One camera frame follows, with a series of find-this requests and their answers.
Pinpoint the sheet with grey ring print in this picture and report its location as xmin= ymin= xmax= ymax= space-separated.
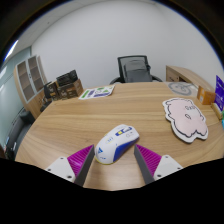
xmin=167 ymin=81 xmax=198 ymax=97

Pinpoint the white sheet with green print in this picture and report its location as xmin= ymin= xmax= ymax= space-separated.
xmin=78 ymin=84 xmax=116 ymax=101

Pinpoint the black sofa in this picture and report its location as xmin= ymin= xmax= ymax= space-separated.
xmin=4 ymin=109 xmax=36 ymax=161

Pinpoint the stack of cardboard boxes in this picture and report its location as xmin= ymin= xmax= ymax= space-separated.
xmin=46 ymin=69 xmax=84 ymax=101

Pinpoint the small beige box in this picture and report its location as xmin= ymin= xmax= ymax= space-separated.
xmin=211 ymin=103 xmax=224 ymax=121

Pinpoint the wooden side desk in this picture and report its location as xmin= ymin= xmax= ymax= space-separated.
xmin=165 ymin=65 xmax=214 ymax=93

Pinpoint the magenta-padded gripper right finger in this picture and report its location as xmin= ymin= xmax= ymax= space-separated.
xmin=134 ymin=144 xmax=184 ymax=185

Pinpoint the wooden shelf cabinet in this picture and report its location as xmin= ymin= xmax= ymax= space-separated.
xmin=13 ymin=55 xmax=48 ymax=119

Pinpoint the brown cardboard box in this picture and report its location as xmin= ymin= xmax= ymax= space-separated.
xmin=196 ymin=85 xmax=217 ymax=106

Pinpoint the black mesh office chair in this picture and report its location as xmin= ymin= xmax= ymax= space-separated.
xmin=109 ymin=55 xmax=163 ymax=85

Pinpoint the pink cloud-shaped mouse pad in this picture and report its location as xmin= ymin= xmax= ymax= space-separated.
xmin=162 ymin=97 xmax=209 ymax=144

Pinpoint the white and blue computer mouse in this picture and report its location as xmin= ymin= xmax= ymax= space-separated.
xmin=94 ymin=123 xmax=140 ymax=166

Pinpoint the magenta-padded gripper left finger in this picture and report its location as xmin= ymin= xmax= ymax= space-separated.
xmin=44 ymin=144 xmax=96 ymax=187

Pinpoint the ceiling light panel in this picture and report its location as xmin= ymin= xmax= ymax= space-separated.
xmin=3 ymin=39 xmax=19 ymax=61

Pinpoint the grey backpack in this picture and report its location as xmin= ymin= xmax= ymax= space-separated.
xmin=123 ymin=61 xmax=153 ymax=84

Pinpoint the purple sign card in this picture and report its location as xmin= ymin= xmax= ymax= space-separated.
xmin=214 ymin=75 xmax=224 ymax=112

